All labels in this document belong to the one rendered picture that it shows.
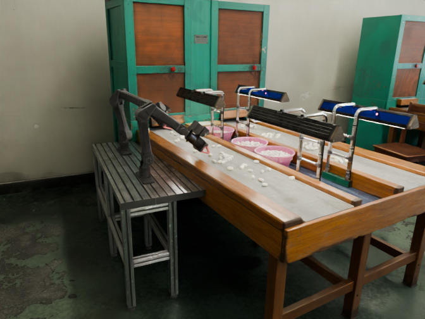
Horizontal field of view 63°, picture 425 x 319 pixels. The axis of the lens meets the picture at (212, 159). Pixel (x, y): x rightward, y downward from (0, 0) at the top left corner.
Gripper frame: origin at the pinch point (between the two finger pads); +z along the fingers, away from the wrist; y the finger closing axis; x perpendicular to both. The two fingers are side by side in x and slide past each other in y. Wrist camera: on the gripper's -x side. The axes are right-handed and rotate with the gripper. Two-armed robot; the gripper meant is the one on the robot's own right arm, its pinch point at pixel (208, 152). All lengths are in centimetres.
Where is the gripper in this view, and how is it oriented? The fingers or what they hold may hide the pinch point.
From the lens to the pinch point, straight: 221.3
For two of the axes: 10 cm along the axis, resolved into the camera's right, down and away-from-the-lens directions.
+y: -5.0, -2.8, 8.2
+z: 6.3, 5.3, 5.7
